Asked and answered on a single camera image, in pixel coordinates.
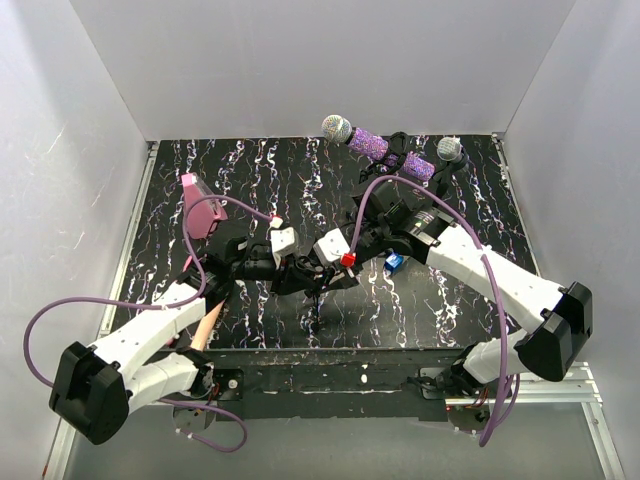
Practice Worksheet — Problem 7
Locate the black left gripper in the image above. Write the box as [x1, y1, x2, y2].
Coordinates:
[230, 252, 317, 298]

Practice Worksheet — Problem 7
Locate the black tripod mic stand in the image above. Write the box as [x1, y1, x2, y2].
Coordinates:
[304, 284, 346, 335]

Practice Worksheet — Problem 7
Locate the peach toy microphone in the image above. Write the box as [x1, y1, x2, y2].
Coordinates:
[190, 302, 224, 351]

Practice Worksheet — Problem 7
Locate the purple glitter microphone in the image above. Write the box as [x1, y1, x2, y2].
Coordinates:
[321, 115, 435, 182]

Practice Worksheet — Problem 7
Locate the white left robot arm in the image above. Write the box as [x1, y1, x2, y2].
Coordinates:
[49, 243, 323, 445]

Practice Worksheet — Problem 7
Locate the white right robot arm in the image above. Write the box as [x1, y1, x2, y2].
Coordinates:
[313, 179, 593, 398]

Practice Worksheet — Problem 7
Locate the small black round-base stand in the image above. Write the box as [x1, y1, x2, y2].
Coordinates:
[429, 160, 466, 199]

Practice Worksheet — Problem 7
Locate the small silver-head microphone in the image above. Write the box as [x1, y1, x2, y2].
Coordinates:
[436, 136, 467, 165]

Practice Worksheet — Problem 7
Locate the blue and white connector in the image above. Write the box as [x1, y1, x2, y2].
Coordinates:
[384, 252, 405, 275]

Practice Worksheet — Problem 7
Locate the pink box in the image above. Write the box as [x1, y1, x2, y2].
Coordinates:
[181, 173, 228, 240]

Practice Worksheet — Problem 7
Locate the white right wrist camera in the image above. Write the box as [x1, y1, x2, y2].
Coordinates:
[313, 228, 350, 267]

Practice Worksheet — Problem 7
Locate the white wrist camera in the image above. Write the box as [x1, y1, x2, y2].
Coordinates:
[313, 228, 350, 267]
[269, 227, 299, 267]

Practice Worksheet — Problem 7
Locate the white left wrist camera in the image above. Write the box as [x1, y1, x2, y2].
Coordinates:
[269, 227, 299, 267]

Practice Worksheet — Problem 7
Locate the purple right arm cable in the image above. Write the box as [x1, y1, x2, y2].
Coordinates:
[339, 174, 521, 448]

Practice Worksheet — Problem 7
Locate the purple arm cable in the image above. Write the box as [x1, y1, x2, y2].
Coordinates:
[339, 174, 521, 448]
[23, 195, 284, 454]

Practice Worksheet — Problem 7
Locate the aluminium rail frame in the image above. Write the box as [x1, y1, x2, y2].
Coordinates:
[41, 134, 626, 480]

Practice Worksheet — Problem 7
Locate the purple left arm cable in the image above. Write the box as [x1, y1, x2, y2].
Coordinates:
[23, 195, 284, 454]

